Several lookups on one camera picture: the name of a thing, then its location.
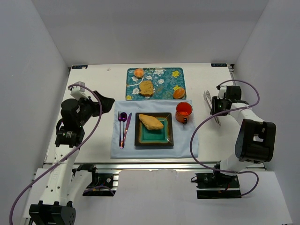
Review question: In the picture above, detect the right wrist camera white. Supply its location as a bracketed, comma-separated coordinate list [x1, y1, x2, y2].
[216, 85, 227, 99]

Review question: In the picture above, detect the square teal glazed plate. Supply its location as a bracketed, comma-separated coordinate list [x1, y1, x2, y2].
[135, 112, 174, 148]

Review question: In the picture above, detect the teal floral tray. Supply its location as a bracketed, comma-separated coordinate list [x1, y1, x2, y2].
[125, 67, 186, 101]

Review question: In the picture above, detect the light blue cloth placemat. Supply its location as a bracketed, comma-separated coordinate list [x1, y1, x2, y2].
[111, 100, 199, 159]

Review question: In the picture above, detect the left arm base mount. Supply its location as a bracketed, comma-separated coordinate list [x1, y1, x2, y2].
[72, 164, 116, 197]

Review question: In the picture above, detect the orange enamel mug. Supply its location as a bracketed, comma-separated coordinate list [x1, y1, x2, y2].
[175, 102, 193, 125]

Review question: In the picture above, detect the round bun top left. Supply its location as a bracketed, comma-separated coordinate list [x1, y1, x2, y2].
[134, 68, 144, 78]

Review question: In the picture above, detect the long golden bread loaf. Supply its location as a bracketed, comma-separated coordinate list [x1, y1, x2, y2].
[139, 114, 164, 130]

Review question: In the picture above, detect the purple metallic fork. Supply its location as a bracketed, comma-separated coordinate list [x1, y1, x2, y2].
[118, 111, 122, 148]

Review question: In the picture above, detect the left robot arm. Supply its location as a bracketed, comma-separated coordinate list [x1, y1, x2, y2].
[29, 91, 115, 225]

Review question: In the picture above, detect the purple metallic spoon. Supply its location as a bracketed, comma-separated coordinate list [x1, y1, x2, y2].
[120, 112, 128, 149]

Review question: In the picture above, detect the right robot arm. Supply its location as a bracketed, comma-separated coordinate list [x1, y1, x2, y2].
[210, 85, 277, 176]

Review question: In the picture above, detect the purple metallic knife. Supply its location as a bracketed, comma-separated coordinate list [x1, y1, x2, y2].
[122, 113, 132, 148]

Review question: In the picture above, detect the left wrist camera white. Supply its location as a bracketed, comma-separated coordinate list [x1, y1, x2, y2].
[68, 81, 89, 101]

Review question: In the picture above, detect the brown seeded bread slice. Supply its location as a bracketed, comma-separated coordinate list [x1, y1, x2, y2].
[139, 80, 154, 96]

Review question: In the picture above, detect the round bun near mug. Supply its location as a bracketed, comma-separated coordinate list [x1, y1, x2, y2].
[173, 88, 185, 99]

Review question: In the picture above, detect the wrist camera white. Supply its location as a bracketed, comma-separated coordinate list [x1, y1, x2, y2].
[216, 85, 227, 99]
[68, 81, 89, 101]

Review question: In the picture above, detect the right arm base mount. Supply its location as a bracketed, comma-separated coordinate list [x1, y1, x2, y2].
[190, 171, 241, 199]

